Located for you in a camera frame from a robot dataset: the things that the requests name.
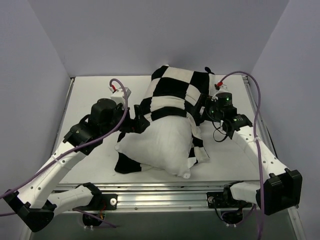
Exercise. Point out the aluminium front rail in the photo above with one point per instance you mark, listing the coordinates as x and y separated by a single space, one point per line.
163 197

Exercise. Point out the black white checkered pillowcase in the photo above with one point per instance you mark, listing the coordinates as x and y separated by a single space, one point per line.
172 92

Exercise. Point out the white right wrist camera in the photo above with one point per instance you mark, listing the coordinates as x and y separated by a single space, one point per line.
220 87

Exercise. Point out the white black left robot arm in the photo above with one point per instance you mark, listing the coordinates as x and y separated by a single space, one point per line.
35 203

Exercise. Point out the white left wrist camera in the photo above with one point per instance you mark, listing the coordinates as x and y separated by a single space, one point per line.
117 95

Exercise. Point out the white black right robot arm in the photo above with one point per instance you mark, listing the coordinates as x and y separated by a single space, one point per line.
279 187

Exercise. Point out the aluminium left side rail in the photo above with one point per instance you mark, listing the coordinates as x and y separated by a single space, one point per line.
59 130

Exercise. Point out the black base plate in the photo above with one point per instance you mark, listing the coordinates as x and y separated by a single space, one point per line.
108 202
215 200

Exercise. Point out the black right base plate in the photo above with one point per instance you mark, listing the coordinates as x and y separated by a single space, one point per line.
215 200

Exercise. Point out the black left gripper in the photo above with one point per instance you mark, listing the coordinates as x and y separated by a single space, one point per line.
136 118

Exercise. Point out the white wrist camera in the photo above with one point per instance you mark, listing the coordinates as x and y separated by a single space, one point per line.
220 87
117 95

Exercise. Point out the white pillow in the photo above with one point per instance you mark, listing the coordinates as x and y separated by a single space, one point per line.
165 145

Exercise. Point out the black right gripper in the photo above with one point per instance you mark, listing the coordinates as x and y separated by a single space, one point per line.
201 110

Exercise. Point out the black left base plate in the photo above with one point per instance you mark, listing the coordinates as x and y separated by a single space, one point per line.
108 202

